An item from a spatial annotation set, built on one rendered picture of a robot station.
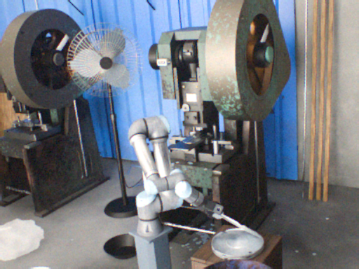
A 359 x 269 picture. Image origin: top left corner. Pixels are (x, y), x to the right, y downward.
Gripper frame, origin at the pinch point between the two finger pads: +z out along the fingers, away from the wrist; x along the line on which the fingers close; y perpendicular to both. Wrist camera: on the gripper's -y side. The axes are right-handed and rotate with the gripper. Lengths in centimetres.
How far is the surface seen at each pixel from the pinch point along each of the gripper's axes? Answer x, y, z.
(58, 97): -31, 190, -32
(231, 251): 14.3, -6.7, 12.7
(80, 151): -5, 221, 31
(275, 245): -0.8, -16.8, 32.6
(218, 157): -37, 43, 20
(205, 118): -56, 58, 6
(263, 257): 9.0, -20.0, 22.0
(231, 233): 4.5, 6.9, 22.5
